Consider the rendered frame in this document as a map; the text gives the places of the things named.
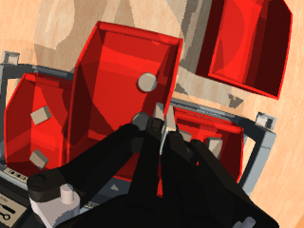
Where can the black case with orange latches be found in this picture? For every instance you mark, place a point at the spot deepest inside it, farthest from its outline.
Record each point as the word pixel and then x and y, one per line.
pixel 15 207

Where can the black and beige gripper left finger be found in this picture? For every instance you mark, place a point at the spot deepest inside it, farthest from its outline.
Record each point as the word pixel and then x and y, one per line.
pixel 58 194

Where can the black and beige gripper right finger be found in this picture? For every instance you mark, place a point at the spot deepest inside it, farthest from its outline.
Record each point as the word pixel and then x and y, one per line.
pixel 183 179

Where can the grey round disc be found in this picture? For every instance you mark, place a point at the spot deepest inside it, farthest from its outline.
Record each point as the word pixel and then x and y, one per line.
pixel 147 82
pixel 140 119

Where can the grey metal shelf rack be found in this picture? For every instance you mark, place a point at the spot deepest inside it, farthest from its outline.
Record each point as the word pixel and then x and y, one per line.
pixel 259 131

